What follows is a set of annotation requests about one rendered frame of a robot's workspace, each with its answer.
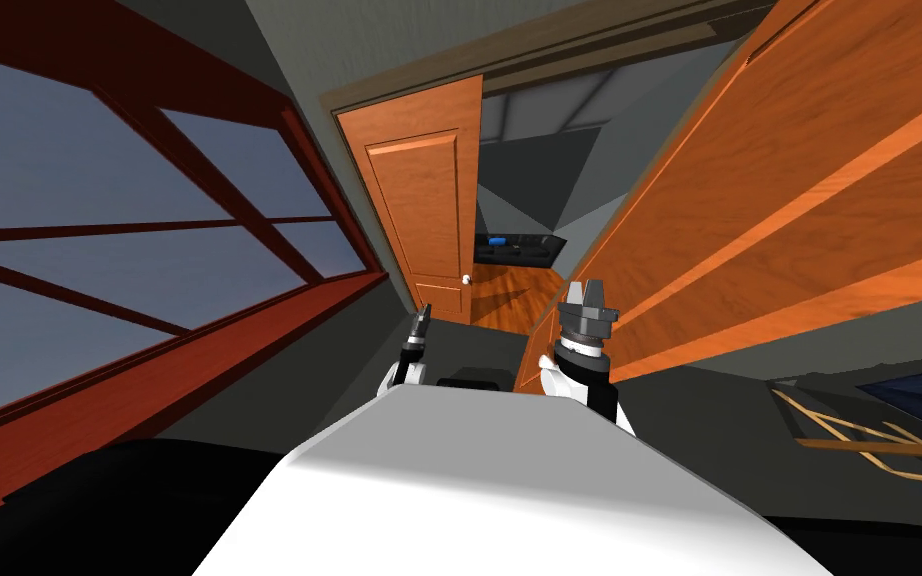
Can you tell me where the orange panelled door leaf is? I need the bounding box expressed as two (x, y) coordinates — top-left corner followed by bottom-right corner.
(336, 74), (486, 327)

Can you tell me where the black sofa with blue cushion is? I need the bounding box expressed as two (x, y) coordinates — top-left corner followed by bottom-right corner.
(473, 232), (569, 270)

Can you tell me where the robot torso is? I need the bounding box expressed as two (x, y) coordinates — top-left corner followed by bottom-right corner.
(192, 366), (832, 576)

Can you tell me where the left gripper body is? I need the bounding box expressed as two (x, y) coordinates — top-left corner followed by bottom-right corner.
(401, 302), (434, 347)

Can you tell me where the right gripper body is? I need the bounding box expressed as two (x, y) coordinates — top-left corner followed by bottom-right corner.
(556, 300), (620, 345)

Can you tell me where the large orange door leaf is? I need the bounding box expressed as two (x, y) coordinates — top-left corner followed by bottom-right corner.
(512, 0), (922, 395)

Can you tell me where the light wooden rack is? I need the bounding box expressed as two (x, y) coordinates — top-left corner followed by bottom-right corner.
(771, 367), (922, 492)

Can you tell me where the red framed window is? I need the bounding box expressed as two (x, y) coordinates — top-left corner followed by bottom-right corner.
(0, 0), (390, 536)

